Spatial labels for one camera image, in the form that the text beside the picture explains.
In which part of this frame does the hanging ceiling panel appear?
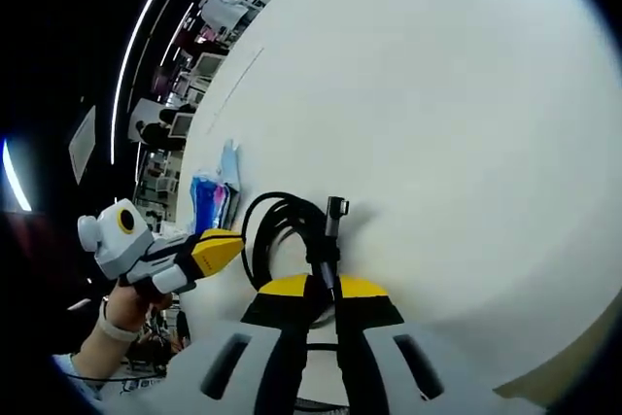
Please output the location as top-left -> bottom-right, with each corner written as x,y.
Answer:
67,105 -> 98,187

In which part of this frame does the ceiling light strip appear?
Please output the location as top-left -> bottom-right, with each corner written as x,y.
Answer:
109,0 -> 190,166
1,137 -> 33,213

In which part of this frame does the white wrist strap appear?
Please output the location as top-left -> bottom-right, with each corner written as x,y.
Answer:
98,300 -> 143,344

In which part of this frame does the white rack cart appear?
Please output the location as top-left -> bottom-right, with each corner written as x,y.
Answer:
168,112 -> 196,140
192,52 -> 224,80

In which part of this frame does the person's left hand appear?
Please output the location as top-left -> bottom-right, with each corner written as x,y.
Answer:
102,281 -> 175,334

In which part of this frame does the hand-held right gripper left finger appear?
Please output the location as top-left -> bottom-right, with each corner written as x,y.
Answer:
104,274 -> 312,415

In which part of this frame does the white table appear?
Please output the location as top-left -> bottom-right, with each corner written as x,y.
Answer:
104,0 -> 622,415

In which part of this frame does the blue and white packet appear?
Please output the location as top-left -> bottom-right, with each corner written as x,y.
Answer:
189,138 -> 243,237

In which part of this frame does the black cable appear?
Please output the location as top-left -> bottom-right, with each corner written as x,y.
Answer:
240,190 -> 352,325

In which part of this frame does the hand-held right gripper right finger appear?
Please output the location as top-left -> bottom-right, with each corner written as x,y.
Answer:
337,274 -> 540,415

